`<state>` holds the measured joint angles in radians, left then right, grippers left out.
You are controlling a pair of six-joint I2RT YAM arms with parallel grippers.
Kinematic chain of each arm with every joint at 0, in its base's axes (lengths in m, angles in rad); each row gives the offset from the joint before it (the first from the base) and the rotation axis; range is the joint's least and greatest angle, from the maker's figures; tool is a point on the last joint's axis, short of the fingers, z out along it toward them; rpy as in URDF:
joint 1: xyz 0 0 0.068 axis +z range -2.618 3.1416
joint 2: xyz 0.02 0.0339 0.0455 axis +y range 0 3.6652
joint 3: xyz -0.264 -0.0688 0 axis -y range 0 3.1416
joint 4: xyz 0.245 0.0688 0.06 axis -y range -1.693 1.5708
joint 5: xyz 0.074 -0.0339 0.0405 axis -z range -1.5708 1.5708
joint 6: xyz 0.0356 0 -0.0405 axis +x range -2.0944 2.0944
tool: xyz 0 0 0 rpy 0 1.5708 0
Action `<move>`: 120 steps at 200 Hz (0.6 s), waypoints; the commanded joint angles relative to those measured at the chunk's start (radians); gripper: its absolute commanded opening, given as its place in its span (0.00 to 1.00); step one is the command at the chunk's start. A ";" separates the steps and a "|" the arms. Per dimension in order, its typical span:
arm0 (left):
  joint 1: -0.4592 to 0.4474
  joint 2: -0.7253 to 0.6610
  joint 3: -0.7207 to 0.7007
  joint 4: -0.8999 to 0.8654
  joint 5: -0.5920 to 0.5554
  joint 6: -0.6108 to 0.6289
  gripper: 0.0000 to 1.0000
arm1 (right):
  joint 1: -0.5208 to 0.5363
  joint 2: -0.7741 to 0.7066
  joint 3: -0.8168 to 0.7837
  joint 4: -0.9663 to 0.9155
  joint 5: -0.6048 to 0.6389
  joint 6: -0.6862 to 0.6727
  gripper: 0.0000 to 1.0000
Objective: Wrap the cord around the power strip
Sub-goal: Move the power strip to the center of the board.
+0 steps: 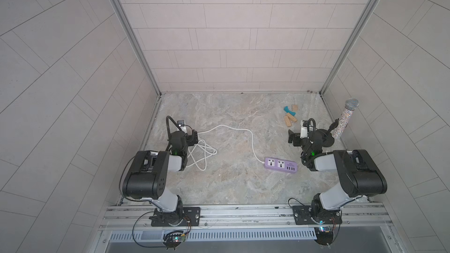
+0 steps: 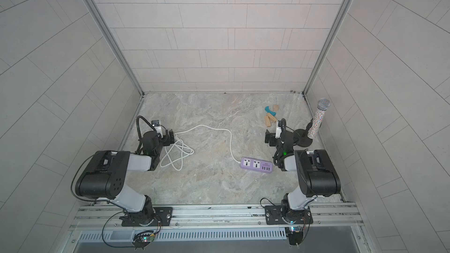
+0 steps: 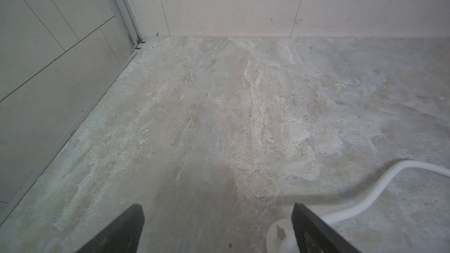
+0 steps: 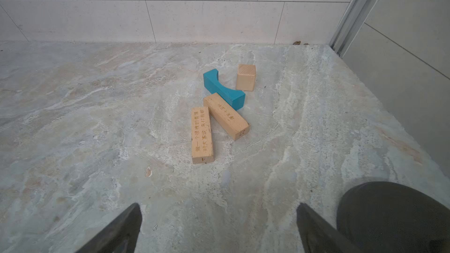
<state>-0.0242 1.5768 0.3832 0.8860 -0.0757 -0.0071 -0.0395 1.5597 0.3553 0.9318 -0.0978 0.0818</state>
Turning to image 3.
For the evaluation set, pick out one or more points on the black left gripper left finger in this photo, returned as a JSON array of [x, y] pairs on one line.
[[121, 236]]

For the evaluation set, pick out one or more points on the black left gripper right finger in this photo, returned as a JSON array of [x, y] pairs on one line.
[[313, 235]]

